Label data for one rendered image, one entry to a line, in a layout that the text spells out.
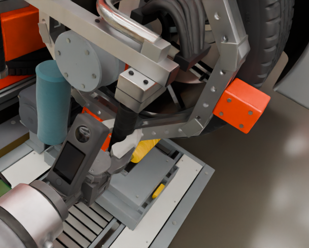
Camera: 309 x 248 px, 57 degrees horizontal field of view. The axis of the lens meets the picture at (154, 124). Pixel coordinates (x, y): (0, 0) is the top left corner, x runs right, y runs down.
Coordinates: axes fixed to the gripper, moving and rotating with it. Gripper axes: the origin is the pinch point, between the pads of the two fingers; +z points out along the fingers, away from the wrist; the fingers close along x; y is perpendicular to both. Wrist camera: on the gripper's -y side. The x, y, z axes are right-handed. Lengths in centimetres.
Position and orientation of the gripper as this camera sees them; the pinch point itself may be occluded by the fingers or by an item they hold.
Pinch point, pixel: (129, 125)
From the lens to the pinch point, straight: 52.5
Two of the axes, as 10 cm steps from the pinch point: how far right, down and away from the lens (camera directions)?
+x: 8.1, 5.4, -2.3
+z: 5.2, -4.9, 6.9
